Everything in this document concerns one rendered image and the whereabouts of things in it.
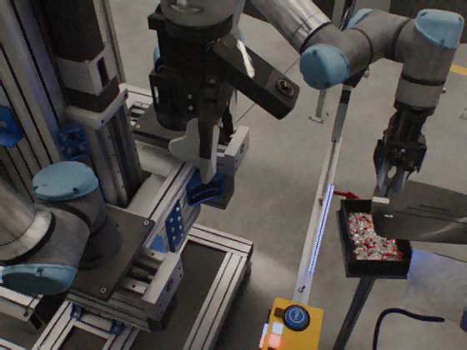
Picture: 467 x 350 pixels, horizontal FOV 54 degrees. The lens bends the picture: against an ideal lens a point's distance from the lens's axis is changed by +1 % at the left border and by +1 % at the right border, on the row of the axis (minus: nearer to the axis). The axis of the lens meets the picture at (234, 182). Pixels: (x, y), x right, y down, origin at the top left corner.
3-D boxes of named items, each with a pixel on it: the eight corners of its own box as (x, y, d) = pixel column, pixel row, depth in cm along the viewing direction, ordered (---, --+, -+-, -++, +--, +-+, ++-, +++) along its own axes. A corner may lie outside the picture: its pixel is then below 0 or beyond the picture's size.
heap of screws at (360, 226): (403, 270, 126) (407, 262, 123) (352, 269, 126) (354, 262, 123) (389, 216, 139) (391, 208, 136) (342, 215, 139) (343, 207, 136)
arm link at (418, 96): (399, 70, 84) (446, 77, 82) (392, 93, 86) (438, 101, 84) (400, 82, 77) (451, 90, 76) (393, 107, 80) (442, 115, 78)
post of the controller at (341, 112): (338, 143, 153) (350, 96, 139) (330, 142, 154) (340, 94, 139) (340, 137, 155) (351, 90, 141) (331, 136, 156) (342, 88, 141)
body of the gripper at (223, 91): (177, 81, 59) (167, -10, 50) (240, 92, 58) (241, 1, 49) (153, 117, 54) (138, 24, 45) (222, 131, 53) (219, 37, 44)
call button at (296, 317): (303, 331, 88) (304, 327, 86) (283, 325, 88) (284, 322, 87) (308, 312, 90) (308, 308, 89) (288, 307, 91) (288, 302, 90)
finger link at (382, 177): (369, 205, 91) (380, 165, 86) (369, 190, 96) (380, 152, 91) (384, 208, 90) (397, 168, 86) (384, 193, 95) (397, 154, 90)
